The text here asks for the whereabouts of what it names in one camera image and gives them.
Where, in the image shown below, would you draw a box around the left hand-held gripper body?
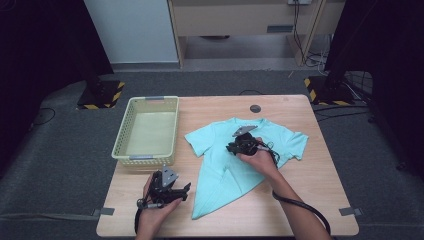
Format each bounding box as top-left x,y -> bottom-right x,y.
147,163 -> 180,206

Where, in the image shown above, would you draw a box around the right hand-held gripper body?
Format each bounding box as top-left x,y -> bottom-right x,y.
230,124 -> 260,157

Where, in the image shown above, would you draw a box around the teal t-shirt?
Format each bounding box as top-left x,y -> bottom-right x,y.
183,116 -> 310,221

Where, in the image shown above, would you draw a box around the person's right hand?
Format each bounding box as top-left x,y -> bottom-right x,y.
236,135 -> 282,183

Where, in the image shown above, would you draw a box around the person's left hand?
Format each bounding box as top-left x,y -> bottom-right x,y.
137,173 -> 184,234

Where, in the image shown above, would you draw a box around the pale green plastic basket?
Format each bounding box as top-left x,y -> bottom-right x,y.
111,95 -> 180,167

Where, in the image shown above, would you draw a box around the grey tape strip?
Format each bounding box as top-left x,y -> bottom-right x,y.
91,207 -> 116,217
338,207 -> 363,217

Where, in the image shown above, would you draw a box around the black yellow striped stand base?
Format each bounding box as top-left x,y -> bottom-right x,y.
76,79 -> 126,111
303,75 -> 356,107

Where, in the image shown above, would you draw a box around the grey desk label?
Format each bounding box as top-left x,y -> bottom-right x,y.
266,24 -> 295,34

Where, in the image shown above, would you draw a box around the light wooden desk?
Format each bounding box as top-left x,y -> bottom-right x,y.
167,0 -> 346,69

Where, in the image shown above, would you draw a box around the white panel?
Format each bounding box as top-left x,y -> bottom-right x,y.
83,0 -> 180,65

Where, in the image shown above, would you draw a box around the black curtain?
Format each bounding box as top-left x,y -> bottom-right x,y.
323,0 -> 424,181
0,0 -> 115,174

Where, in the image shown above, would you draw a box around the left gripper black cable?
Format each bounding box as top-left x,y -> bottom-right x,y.
133,173 -> 165,235

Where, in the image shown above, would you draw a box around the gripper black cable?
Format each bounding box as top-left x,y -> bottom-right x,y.
133,173 -> 165,235
255,137 -> 332,236

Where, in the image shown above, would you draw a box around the black cable behind table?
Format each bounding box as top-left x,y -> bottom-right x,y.
238,88 -> 265,97

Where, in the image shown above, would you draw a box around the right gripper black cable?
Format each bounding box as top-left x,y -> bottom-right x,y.
255,137 -> 332,236

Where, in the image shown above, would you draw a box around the black floor cables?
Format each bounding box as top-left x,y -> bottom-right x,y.
312,103 -> 373,123

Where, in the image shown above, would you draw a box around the bundle of hanging black cables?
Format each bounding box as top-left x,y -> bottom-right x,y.
292,2 -> 329,76

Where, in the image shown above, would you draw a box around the black floor cable loop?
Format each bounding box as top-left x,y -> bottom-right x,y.
33,106 -> 57,127

